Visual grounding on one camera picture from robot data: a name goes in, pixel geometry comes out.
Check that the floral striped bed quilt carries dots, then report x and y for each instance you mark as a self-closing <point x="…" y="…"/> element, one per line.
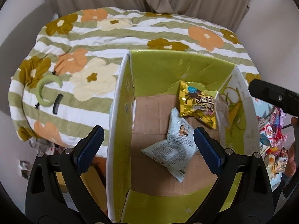
<point x="86" y="50"/>

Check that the white printed snack bag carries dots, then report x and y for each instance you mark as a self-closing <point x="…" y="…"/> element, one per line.
<point x="177" y="150"/>

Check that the blue daisy tablecloth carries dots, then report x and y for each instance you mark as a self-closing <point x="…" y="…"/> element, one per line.
<point x="275" y="156"/>

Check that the purple snack bag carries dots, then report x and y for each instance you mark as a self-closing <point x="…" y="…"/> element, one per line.
<point x="277" y="118"/>

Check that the green cardboard box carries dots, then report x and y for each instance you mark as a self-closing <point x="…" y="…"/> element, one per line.
<point x="141" y="190"/>

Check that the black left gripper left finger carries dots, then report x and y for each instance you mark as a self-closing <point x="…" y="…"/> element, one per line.
<point x="44" y="201"/>

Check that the yellow snack bag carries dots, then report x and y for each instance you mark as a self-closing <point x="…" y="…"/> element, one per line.
<point x="196" y="103"/>

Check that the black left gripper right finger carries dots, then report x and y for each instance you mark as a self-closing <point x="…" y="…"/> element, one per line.
<point x="242" y="191"/>

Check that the person's right hand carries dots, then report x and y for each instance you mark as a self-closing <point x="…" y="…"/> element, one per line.
<point x="291" y="165"/>

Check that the green ring toy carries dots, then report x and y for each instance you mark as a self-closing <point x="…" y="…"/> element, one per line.
<point x="44" y="95"/>

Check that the red white snack bag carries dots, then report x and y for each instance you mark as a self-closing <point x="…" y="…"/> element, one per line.
<point x="266" y="133"/>

